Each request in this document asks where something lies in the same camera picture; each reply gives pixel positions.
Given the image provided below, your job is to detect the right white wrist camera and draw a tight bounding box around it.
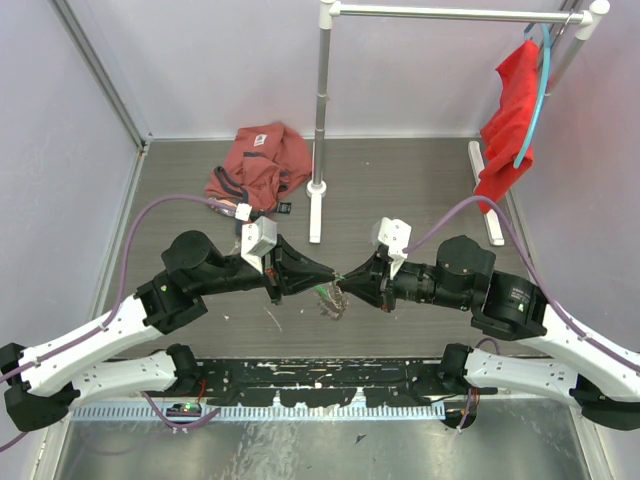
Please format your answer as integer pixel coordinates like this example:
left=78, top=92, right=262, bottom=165
left=371, top=217, right=412, bottom=260

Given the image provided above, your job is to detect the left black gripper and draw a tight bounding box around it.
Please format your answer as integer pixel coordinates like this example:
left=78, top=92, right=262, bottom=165
left=197, top=234, right=337, bottom=306

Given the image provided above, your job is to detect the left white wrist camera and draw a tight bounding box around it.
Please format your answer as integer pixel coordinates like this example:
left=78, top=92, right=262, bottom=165
left=235, top=203, right=277, bottom=273

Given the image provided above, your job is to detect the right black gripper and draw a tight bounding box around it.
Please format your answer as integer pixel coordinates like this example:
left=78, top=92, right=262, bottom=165
left=335, top=247, right=473, bottom=312

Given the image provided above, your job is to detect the aluminium frame post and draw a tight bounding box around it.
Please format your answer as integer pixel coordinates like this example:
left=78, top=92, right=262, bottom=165
left=47, top=0, right=154, bottom=151

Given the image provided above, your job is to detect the light blue clothes hanger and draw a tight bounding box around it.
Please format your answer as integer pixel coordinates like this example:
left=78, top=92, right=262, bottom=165
left=513, top=22, right=554, bottom=169

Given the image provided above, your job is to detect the green key tag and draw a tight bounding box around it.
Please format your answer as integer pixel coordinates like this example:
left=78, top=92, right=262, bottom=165
left=314, top=273, right=344, bottom=299

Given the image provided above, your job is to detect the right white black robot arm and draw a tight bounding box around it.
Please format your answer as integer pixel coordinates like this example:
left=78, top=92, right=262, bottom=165
left=338, top=235, right=639, bottom=431

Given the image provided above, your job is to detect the bright red shirt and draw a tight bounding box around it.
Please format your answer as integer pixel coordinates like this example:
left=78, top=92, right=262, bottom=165
left=475, top=40, right=539, bottom=202

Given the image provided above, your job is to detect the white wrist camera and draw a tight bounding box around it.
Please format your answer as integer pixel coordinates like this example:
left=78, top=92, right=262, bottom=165
left=235, top=203, right=277, bottom=273
left=371, top=217, right=412, bottom=260

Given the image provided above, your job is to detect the grey slotted cable duct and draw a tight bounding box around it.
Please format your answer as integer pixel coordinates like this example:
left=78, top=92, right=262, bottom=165
left=71, top=400, right=446, bottom=422

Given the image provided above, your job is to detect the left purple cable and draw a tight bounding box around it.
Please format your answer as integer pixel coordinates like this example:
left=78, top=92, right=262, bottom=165
left=0, top=194, right=251, bottom=451

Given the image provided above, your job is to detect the white metal clothes rack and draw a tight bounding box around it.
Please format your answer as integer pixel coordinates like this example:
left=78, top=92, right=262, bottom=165
left=306, top=1, right=611, bottom=244

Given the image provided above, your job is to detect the black mounting base plate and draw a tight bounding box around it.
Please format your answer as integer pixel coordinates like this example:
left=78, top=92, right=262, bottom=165
left=144, top=357, right=501, bottom=409

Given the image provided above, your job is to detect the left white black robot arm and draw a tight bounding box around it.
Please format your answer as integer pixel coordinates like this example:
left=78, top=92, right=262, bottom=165
left=1, top=230, right=335, bottom=432

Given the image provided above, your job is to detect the rust red t-shirt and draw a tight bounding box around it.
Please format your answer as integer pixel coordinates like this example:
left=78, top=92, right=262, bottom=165
left=204, top=122, right=312, bottom=220

